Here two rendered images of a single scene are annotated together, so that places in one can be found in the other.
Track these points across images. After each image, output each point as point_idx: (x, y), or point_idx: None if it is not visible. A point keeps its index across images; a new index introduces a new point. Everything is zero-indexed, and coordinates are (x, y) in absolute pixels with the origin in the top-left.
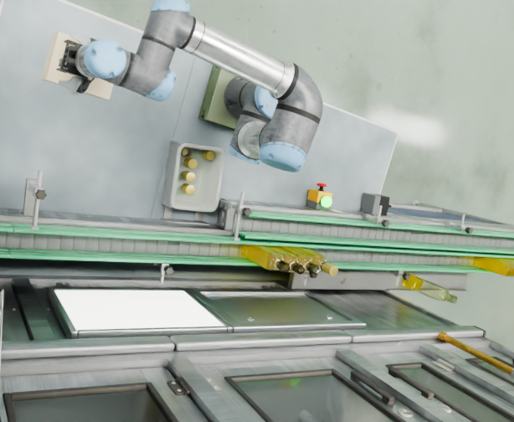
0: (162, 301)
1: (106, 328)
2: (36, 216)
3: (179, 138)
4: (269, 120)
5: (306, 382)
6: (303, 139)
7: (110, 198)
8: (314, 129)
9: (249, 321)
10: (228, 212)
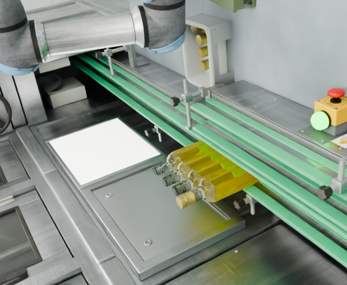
0: (125, 151)
1: (55, 147)
2: (110, 68)
3: (206, 11)
4: (147, 4)
5: (16, 245)
6: None
7: (182, 61)
8: None
9: (101, 194)
10: (205, 97)
